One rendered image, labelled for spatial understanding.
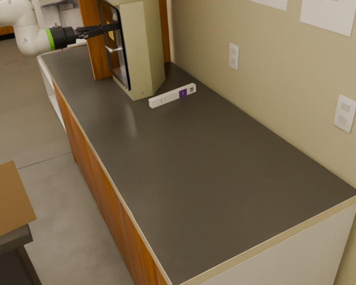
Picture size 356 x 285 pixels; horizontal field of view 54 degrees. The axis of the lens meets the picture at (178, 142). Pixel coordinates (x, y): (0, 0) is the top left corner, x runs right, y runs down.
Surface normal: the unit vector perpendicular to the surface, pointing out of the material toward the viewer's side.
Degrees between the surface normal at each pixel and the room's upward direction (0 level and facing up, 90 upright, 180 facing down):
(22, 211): 90
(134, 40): 90
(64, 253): 0
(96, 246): 0
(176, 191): 1
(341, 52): 90
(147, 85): 90
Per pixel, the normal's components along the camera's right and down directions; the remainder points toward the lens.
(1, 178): 0.58, 0.43
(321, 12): -0.88, 0.31
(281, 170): -0.06, -0.82
